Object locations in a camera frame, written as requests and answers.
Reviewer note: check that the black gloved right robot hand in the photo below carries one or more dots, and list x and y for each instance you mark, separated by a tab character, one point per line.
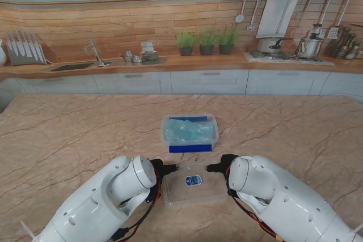
225	164

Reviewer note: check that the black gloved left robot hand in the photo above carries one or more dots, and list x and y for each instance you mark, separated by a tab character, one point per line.
161	168

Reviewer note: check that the clear plastic crate blue strips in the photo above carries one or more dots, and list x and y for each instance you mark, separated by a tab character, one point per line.
188	149

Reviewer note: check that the clear plastic crate lid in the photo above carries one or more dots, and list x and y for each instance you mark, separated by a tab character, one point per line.
195	193

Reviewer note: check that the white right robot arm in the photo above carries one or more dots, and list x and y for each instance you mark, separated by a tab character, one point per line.
283	202

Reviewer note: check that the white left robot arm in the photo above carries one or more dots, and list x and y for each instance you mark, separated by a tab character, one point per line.
93	210

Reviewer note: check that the white lower kitchen cabinets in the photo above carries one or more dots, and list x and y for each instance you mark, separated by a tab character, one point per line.
210	82

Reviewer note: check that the small silver bowls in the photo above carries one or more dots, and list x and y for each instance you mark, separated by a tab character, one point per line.
133	57

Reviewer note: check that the hanging steel utensil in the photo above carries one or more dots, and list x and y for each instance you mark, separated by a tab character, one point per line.
249	26

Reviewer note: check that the hanging steel grater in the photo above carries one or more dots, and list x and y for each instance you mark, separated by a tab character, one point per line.
333	33

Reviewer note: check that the white jug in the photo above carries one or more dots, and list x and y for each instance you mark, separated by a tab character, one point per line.
2	55

